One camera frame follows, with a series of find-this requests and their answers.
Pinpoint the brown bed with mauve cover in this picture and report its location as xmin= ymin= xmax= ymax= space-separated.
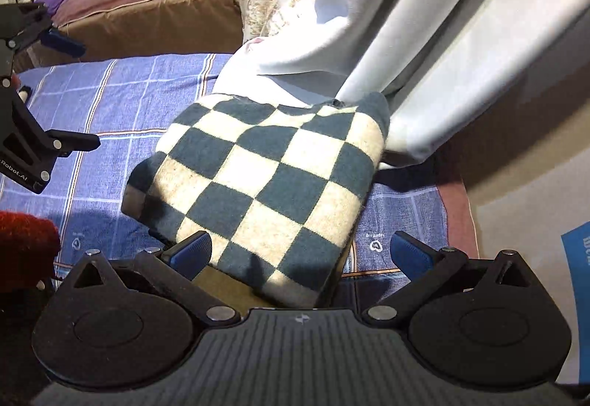
xmin=13 ymin=0 xmax=271 ymax=70

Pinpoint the red orange garment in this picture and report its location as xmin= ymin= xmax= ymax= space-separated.
xmin=0 ymin=211 xmax=61 ymax=293

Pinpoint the dark green checkered sweater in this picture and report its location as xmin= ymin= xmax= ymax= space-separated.
xmin=121 ymin=93 xmax=390 ymax=308

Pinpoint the blue paper sheet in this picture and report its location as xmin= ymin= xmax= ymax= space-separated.
xmin=561 ymin=222 xmax=590 ymax=381

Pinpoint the white quilt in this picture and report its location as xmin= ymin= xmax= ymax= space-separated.
xmin=215 ymin=0 xmax=589 ymax=167

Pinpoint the blue plaid bed sheet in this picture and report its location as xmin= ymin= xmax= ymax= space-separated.
xmin=1 ymin=53 xmax=450 ymax=288

